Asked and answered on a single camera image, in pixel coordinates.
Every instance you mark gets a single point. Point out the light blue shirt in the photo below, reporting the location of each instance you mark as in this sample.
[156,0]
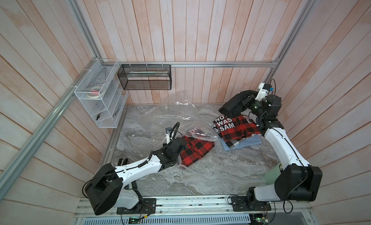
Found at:
[254,140]

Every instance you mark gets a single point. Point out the aluminium frame rail left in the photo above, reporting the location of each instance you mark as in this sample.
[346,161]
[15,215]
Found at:
[30,148]

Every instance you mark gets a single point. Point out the tape roll in shelf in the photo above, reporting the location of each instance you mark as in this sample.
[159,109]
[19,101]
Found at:
[95,92]

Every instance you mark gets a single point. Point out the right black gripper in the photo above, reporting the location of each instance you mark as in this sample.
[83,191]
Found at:
[251,102]

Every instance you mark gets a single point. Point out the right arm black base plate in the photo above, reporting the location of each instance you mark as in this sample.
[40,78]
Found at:
[244,203]

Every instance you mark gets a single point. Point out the black wire mesh basket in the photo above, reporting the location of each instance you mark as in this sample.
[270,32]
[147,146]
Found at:
[145,77]

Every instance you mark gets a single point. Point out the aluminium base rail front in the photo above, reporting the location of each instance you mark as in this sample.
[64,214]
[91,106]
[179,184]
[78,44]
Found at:
[214,204]

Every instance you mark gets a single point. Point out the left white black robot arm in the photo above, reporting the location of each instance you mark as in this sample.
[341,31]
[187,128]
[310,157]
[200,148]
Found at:
[115,186]

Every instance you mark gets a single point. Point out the green cup with pens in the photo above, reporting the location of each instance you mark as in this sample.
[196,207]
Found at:
[271,175]

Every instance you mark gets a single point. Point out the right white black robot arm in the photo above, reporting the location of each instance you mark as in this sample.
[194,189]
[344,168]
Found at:
[299,180]

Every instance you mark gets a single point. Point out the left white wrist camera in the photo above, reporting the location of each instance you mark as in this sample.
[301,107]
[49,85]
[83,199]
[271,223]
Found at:
[168,133]

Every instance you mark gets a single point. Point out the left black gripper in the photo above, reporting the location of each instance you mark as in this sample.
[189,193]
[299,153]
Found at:
[165,147]

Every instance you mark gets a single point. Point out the aluminium frame rail back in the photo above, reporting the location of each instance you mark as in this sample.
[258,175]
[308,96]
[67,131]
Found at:
[202,64]

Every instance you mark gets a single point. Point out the dark shirt red lining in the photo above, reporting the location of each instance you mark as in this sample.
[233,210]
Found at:
[239,103]

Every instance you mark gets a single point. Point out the black tool stand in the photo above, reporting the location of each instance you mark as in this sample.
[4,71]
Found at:
[122,162]

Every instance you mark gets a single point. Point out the clear plastic vacuum bag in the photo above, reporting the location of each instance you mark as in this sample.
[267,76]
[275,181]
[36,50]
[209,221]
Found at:
[144,130]

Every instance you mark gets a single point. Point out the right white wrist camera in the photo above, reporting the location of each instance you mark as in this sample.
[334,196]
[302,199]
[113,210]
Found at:
[263,92]

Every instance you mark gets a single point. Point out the red black plaid shirt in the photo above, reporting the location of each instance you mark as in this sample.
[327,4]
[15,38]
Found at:
[240,127]
[198,145]

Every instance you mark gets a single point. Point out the aluminium frame rail right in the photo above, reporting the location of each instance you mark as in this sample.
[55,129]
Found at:
[290,26]

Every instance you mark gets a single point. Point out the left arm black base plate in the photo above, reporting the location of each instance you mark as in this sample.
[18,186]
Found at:
[144,206]

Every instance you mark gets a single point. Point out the white wire mesh shelf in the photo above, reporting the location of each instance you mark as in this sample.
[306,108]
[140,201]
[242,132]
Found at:
[105,111]

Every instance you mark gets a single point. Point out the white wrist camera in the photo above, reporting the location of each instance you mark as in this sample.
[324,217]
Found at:
[263,92]
[168,133]

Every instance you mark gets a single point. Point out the aluminium frame rail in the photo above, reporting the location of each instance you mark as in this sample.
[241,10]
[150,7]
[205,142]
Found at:
[290,26]
[30,148]
[202,64]

